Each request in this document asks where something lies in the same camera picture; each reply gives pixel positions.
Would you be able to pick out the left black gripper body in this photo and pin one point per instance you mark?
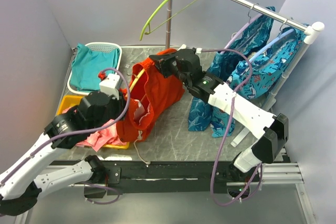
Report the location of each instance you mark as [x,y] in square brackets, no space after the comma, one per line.
[116,106]

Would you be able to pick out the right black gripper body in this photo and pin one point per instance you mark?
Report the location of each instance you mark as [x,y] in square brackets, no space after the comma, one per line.
[168,67]

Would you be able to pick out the yellow hanger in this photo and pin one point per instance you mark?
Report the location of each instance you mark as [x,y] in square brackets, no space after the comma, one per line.
[135,77]

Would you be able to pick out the orange shorts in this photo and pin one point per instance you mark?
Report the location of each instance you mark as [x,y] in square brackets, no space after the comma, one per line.
[150,97]

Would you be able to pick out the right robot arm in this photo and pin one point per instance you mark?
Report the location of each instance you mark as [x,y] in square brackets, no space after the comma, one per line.
[271,131]

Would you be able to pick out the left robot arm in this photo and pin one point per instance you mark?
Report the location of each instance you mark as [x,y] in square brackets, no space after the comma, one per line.
[23,184]

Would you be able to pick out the pink patterned shorts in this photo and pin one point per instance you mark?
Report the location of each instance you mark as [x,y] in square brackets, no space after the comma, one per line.
[99,139]

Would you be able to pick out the teal folded shorts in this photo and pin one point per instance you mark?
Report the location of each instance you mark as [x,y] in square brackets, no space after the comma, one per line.
[89,69]

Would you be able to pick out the green hanger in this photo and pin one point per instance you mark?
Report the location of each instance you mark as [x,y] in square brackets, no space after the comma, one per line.
[146,30]

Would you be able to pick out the dark blue shark shorts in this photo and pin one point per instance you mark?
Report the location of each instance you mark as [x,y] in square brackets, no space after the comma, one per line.
[233,69]

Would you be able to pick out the purple hanger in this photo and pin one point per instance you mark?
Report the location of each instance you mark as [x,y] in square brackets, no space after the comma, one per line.
[238,33]

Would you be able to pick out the turquoise shark shorts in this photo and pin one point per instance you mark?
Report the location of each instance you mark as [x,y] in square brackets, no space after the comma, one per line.
[268,67]

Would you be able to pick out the light blue hanger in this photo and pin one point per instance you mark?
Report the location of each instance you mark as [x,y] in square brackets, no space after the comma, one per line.
[281,35]

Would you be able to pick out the yellow plastic tray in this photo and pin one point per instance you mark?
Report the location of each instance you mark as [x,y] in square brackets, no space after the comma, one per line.
[69,101]

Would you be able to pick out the white perforated basket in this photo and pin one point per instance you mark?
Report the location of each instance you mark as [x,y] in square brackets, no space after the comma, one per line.
[115,56]

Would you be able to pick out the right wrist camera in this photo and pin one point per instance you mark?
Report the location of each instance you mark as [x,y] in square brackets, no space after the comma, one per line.
[197,51]

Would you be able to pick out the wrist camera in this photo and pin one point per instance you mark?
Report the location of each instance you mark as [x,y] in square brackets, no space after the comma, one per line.
[197,51]
[110,83]

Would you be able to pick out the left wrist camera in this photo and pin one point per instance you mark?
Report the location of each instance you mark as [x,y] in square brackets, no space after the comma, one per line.
[110,83]

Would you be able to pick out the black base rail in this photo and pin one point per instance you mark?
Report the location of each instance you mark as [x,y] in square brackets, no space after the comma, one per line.
[130,177]

